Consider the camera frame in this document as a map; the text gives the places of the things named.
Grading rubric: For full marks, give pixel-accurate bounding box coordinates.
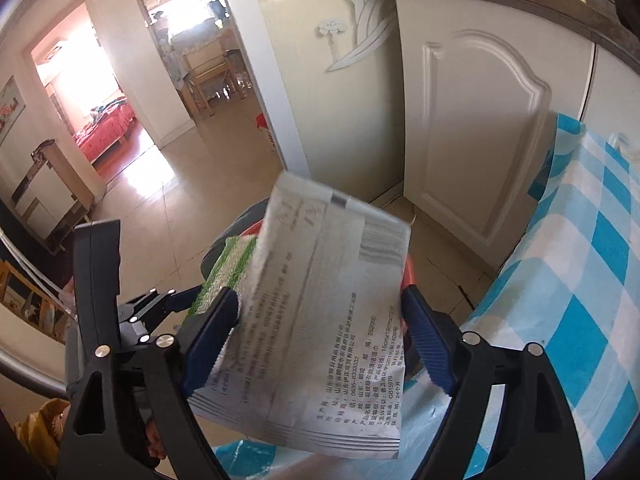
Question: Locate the blue plastic bag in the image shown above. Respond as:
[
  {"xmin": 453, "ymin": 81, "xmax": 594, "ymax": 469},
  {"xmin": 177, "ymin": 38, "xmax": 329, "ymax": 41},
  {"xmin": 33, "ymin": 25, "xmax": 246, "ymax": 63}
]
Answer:
[{"xmin": 214, "ymin": 439, "xmax": 321, "ymax": 480}]

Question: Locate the person's left hand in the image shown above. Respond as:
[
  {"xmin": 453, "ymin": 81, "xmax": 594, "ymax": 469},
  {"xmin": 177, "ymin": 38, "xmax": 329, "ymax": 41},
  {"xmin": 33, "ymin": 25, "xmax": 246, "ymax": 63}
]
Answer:
[{"xmin": 144, "ymin": 417, "xmax": 168, "ymax": 461}]

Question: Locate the white low cabinet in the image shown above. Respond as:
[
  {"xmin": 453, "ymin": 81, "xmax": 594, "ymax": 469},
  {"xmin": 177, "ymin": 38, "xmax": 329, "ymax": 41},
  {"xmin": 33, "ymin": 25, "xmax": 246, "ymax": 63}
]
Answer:
[{"xmin": 11, "ymin": 139, "xmax": 96, "ymax": 243}]

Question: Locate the white cabinet door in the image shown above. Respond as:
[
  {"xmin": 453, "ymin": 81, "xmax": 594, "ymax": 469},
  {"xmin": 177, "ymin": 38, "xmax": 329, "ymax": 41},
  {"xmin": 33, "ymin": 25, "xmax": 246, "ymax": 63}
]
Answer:
[
  {"xmin": 580, "ymin": 42, "xmax": 640, "ymax": 161},
  {"xmin": 394, "ymin": 0, "xmax": 597, "ymax": 273}
]

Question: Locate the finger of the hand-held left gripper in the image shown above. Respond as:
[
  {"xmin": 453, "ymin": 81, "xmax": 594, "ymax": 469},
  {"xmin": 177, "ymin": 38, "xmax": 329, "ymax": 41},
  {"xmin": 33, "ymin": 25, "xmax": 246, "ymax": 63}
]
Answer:
[
  {"xmin": 120, "ymin": 287, "xmax": 203, "ymax": 321},
  {"xmin": 119, "ymin": 317, "xmax": 181, "ymax": 347}
]

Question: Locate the bed with red blanket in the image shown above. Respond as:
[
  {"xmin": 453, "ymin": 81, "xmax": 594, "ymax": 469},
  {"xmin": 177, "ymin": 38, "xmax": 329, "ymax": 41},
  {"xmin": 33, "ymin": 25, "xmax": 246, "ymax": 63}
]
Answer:
[{"xmin": 72, "ymin": 99, "xmax": 138, "ymax": 163}]

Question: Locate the shiny steel tube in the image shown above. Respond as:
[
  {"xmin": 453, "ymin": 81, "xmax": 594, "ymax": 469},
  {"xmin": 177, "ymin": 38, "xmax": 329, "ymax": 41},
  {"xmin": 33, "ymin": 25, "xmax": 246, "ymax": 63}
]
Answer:
[{"xmin": 0, "ymin": 345, "xmax": 76, "ymax": 398}]

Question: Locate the wooden dining table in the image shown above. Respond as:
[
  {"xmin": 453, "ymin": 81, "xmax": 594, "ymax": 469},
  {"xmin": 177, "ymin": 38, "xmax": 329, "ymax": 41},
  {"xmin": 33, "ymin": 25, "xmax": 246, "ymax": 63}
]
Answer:
[{"xmin": 165, "ymin": 25, "xmax": 251, "ymax": 116}]

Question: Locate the green striped scrub cloth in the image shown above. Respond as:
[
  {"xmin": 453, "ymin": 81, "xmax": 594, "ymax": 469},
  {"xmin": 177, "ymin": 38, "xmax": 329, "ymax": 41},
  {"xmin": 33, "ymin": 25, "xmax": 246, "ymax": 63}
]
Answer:
[{"xmin": 182, "ymin": 232, "xmax": 261, "ymax": 328}]

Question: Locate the grey printed packet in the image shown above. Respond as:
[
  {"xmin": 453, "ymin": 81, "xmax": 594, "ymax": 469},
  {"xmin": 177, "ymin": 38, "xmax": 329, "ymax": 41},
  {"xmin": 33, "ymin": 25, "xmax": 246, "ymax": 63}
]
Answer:
[{"xmin": 189, "ymin": 171, "xmax": 412, "ymax": 461}]

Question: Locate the cream flower relief panel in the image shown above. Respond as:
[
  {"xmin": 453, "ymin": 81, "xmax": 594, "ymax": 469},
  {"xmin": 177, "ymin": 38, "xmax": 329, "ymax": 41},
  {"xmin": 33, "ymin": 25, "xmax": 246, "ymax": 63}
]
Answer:
[{"xmin": 257, "ymin": 0, "xmax": 406, "ymax": 203}]

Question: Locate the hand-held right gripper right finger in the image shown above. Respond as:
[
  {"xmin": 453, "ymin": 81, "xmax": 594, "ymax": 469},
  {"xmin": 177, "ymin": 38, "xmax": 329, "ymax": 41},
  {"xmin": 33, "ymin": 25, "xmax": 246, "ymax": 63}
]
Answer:
[{"xmin": 400, "ymin": 284, "xmax": 586, "ymax": 480}]

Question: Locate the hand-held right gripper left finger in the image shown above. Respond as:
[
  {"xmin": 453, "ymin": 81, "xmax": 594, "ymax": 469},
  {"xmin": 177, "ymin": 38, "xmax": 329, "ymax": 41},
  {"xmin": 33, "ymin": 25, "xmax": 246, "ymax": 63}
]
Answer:
[{"xmin": 59, "ymin": 286, "xmax": 241, "ymax": 480}]

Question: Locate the red and white box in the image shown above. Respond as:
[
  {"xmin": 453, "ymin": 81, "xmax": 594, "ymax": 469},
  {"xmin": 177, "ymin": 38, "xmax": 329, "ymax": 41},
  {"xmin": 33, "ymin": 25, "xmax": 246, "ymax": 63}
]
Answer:
[{"xmin": 256, "ymin": 112, "xmax": 280, "ymax": 166}]

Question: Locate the grey rounded plastic object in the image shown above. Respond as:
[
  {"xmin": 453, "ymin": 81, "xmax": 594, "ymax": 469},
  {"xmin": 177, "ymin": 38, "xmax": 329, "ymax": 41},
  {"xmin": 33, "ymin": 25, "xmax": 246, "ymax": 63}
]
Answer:
[{"xmin": 199, "ymin": 197, "xmax": 271, "ymax": 281}]

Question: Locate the wooden chair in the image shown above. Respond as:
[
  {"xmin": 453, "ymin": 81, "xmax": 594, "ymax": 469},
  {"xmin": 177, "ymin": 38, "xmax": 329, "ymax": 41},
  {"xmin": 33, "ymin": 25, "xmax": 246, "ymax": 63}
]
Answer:
[{"xmin": 182, "ymin": 50, "xmax": 241, "ymax": 111}]

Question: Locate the blue checked tablecloth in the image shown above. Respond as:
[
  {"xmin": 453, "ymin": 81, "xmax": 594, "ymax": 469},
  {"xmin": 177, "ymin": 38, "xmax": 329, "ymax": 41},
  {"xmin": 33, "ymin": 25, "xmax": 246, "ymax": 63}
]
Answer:
[{"xmin": 210, "ymin": 112, "xmax": 640, "ymax": 480}]

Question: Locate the wooden rack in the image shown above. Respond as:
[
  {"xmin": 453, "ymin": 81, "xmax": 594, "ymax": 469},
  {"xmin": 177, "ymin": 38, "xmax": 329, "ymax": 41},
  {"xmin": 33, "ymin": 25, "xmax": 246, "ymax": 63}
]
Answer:
[{"xmin": 0, "ymin": 259, "xmax": 68, "ymax": 346}]

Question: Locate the framed wall picture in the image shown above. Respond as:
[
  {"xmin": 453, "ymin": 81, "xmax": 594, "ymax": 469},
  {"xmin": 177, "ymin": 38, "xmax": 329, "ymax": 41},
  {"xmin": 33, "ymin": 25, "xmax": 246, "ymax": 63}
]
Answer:
[{"xmin": 0, "ymin": 76, "xmax": 27, "ymax": 148}]

